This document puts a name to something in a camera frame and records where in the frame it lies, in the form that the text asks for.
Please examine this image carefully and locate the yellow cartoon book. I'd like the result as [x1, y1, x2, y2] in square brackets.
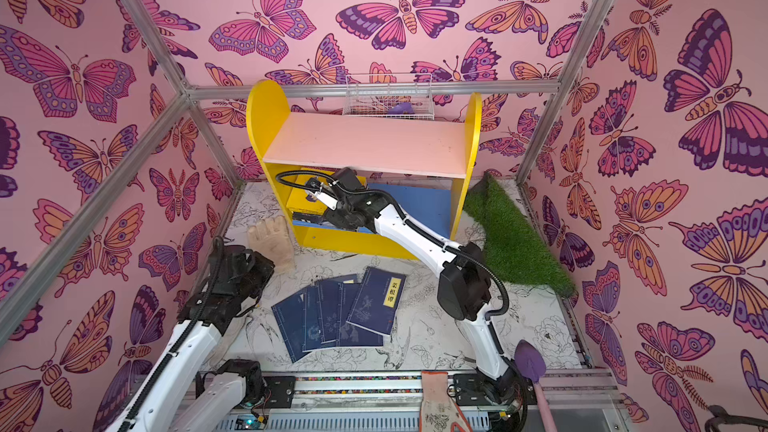
[287, 188, 327, 216]

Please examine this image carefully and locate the white wire basket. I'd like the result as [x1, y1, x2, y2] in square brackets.
[342, 72, 435, 121]

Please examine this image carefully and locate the green artificial grass mat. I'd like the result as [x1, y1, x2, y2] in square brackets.
[464, 174, 575, 297]

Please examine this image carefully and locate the green circuit board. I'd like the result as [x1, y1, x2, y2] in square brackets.
[234, 414, 267, 431]

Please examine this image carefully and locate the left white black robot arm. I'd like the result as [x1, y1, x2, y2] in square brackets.
[99, 238, 275, 431]

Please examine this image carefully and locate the purple spatula head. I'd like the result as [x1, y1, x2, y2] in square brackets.
[514, 339, 547, 383]

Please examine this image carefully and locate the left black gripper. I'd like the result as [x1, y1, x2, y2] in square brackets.
[231, 252, 273, 306]

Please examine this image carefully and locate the beige work glove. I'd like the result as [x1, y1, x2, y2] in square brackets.
[247, 216, 295, 273]

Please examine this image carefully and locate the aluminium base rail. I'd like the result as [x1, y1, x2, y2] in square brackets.
[214, 369, 635, 431]

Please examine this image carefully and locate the dark blue thread-bound book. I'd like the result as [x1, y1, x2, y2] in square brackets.
[271, 287, 307, 363]

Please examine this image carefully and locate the yellow pink blue bookshelf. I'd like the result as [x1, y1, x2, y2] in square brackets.
[246, 80, 482, 259]

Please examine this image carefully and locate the patterned red white glove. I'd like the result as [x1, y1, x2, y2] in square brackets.
[419, 371, 471, 432]

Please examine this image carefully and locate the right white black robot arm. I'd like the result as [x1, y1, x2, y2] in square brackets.
[277, 168, 527, 408]

